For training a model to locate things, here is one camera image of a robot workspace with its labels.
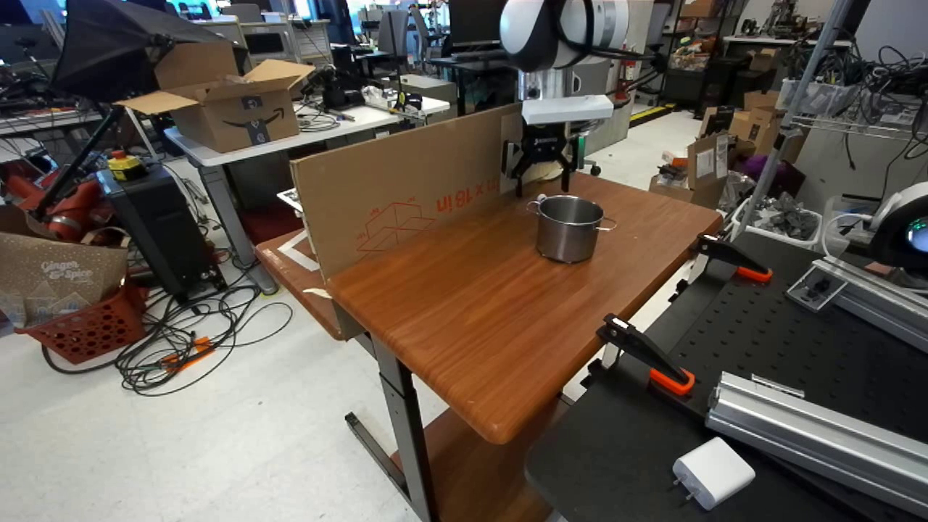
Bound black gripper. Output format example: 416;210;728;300
507;119;587;198

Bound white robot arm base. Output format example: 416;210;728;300
826;180;928;285

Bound steel pot bowl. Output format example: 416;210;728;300
529;193;614;268

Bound brown cardboard panel red print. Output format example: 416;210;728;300
285;101;529;287

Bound cardboard box with label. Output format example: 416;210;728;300
683;127;741;213

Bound orange black bar clamp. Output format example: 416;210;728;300
594;313;703;403
696;232;781;290

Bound plain brown cardboard box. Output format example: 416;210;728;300
726;90;806;161

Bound white table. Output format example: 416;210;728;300
159;96;458;285

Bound white bin with parts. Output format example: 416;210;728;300
741;194;826;256

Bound silver slanted pole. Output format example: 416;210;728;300
730;0;861;242

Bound black metal table leg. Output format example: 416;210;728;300
342;332;445;522

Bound small computer monitor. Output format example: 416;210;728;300
235;20;295;68

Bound Amazon cardboard box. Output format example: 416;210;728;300
117;42;320;158

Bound white power adapter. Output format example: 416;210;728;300
670;436;761;513

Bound black cart with emergency stop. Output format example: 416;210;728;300
92;152;224;300

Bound black photo umbrella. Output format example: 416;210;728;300
49;0;232;109

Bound red plastic basket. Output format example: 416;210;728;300
21;281;152;368

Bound red robot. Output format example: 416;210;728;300
0;161;117;248

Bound brown paper bag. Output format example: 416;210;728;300
0;230;135;335

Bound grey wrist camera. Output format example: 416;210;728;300
519;90;619;130

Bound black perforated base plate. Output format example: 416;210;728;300
523;230;928;522

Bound black floor cables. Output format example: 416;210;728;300
40;277;298;401

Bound aluminium extrusion rail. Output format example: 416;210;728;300
784;259;928;358
703;368;928;522

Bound orange cable plug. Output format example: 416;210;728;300
158;332;219;378

